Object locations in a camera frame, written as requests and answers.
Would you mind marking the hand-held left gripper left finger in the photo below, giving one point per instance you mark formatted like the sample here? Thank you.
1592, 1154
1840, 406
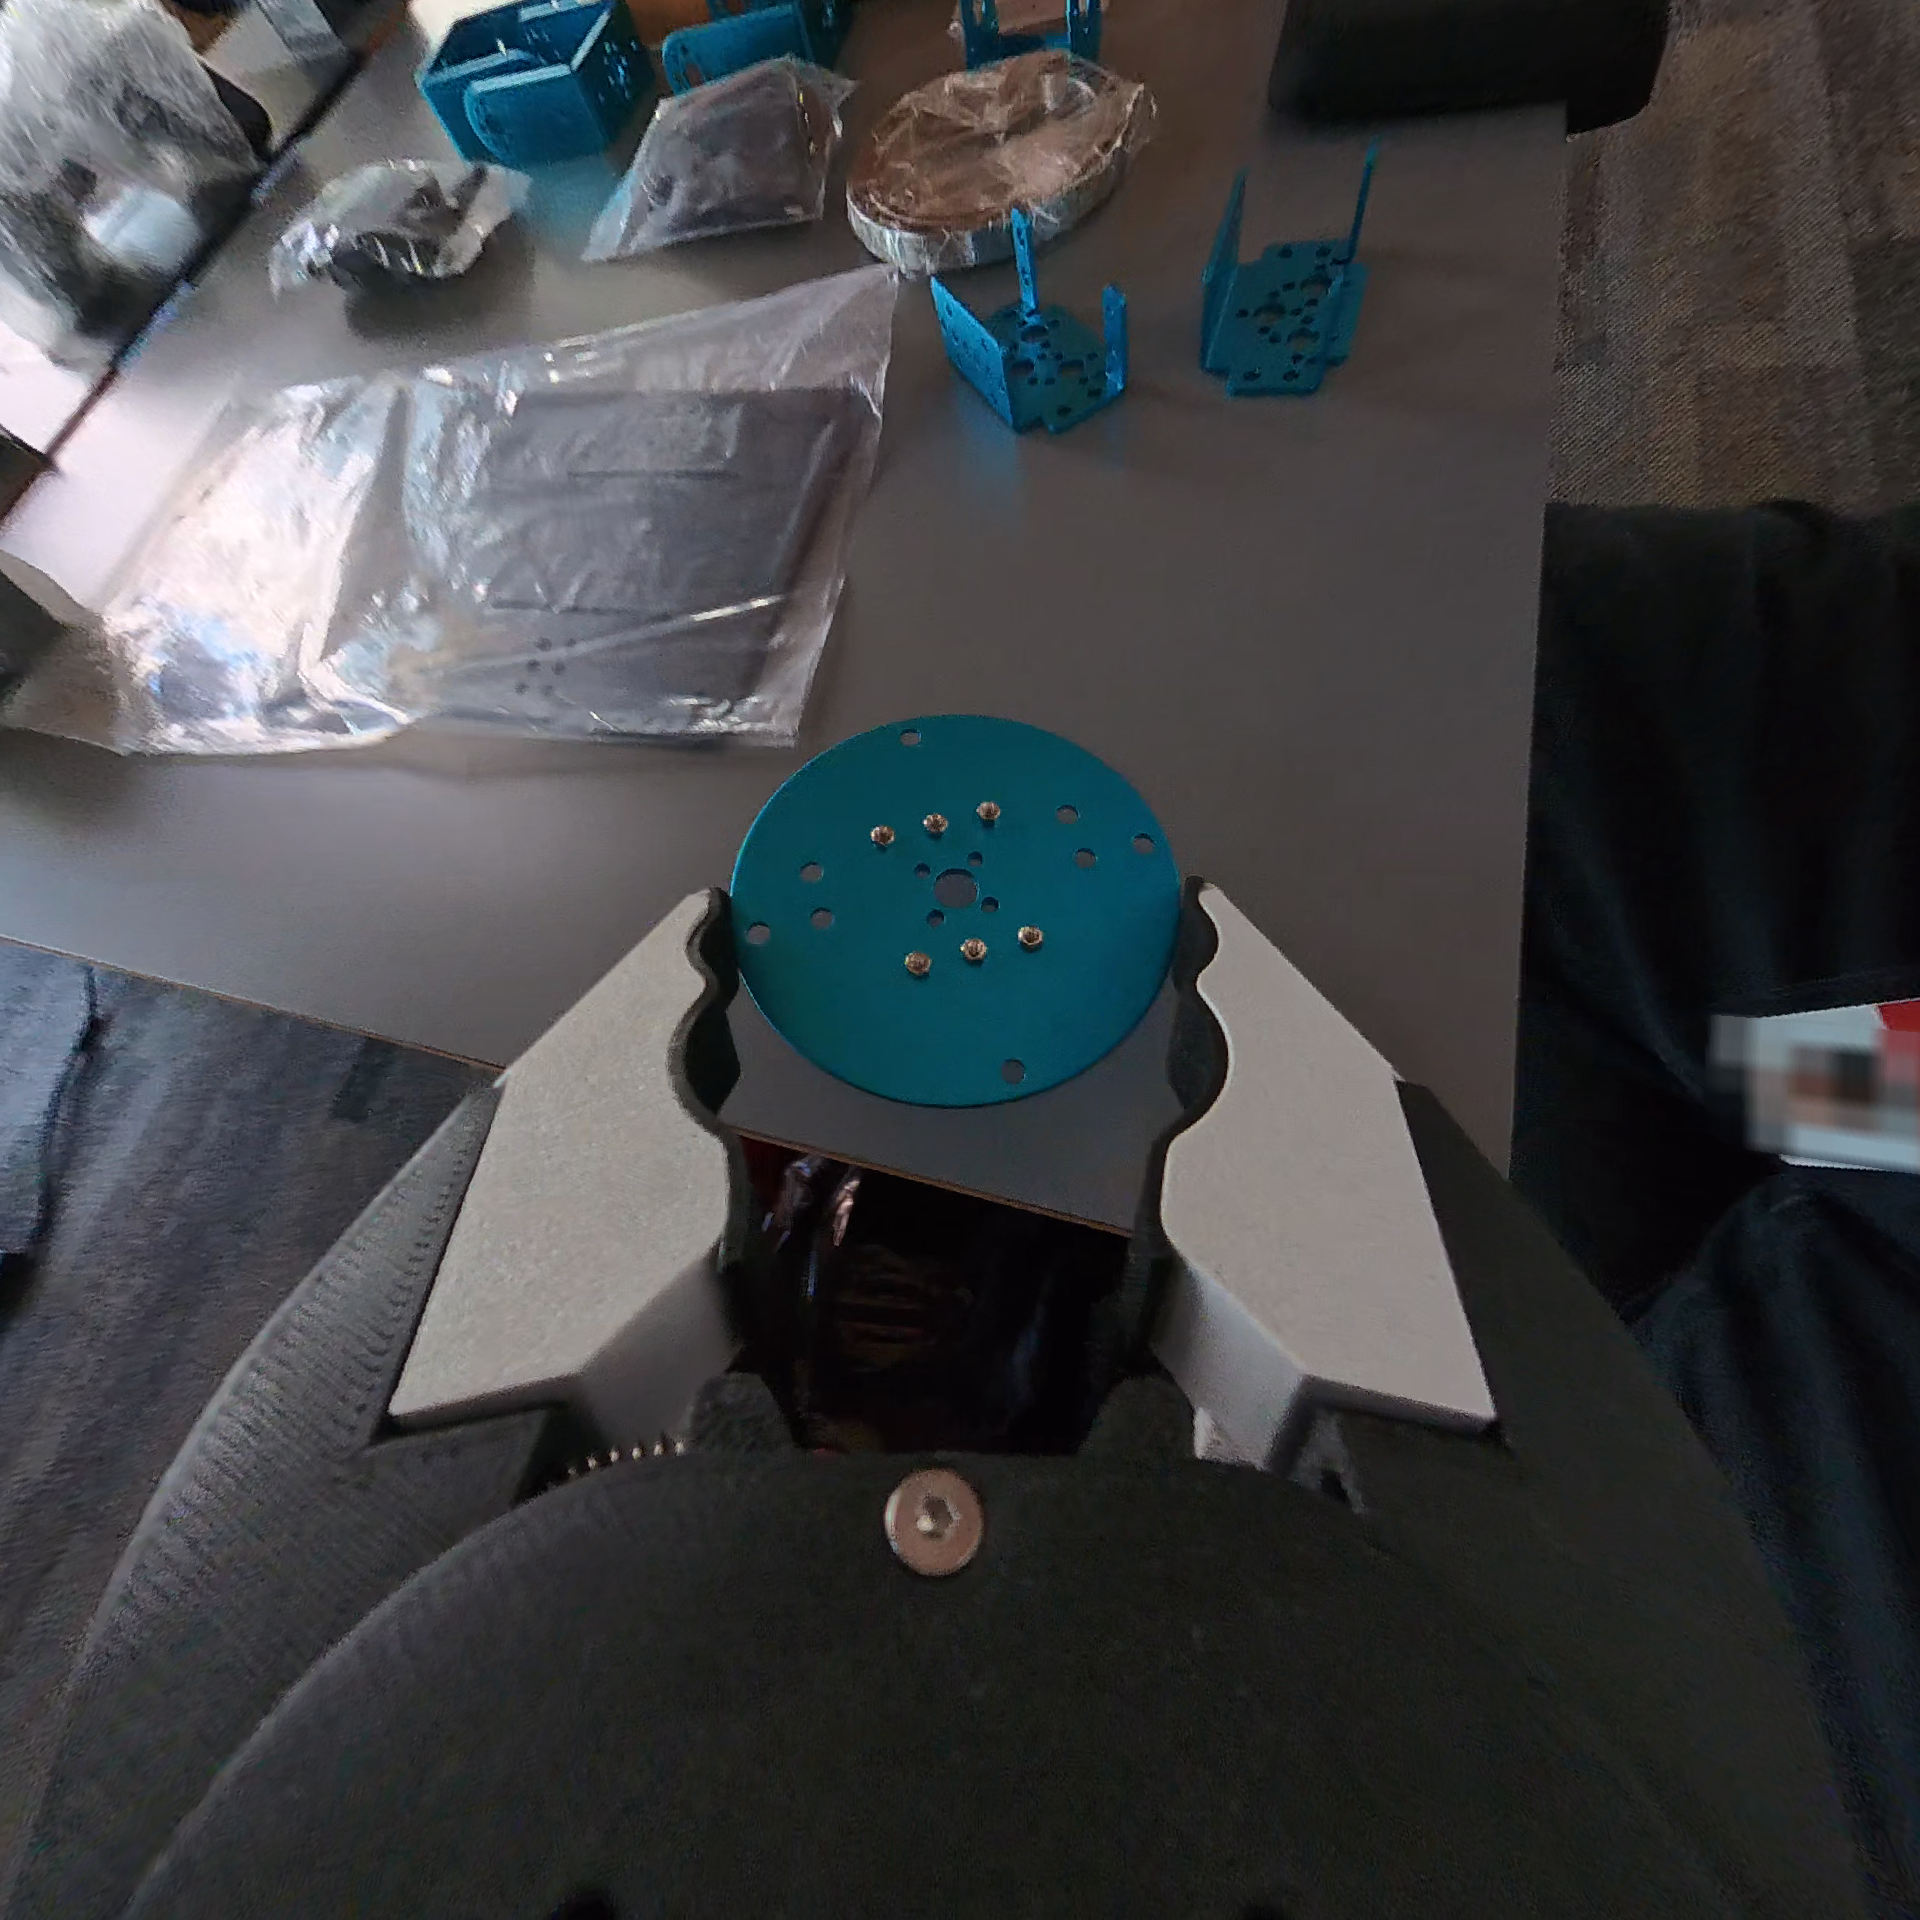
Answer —
555, 1200

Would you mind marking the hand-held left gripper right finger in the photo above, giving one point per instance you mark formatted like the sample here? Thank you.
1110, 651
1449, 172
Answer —
1320, 1200

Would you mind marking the blue disc with brass standoffs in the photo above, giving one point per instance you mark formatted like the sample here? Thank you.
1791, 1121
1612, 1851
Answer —
1080, 960

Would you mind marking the grey desk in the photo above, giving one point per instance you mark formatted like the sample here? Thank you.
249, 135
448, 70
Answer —
1274, 675

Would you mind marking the person's dark clothing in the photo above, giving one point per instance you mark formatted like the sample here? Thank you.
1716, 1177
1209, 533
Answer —
1724, 824

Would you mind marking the clear bag of black plates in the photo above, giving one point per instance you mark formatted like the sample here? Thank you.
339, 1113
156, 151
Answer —
494, 525

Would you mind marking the small bag of black parts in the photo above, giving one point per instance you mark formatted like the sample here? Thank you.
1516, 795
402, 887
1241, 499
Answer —
399, 224

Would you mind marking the bag of dark parts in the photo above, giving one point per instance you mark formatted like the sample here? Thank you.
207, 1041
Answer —
721, 159

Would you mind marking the plastic wrapped round part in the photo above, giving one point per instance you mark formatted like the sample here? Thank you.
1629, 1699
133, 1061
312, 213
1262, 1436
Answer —
998, 164

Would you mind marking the black case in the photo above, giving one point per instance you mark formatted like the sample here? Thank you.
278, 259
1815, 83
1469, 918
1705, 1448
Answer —
1462, 61

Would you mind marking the tall blue U bracket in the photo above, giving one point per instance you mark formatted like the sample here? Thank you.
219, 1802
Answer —
1291, 308

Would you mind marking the short blue U bracket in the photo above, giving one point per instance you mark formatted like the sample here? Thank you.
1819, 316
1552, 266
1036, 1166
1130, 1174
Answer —
1034, 353

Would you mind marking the blue box bracket assembly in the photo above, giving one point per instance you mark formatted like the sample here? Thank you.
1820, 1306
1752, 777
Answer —
533, 83

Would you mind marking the blue metal bracket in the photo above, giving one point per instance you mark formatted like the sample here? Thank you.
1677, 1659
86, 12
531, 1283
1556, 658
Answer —
1034, 22
750, 39

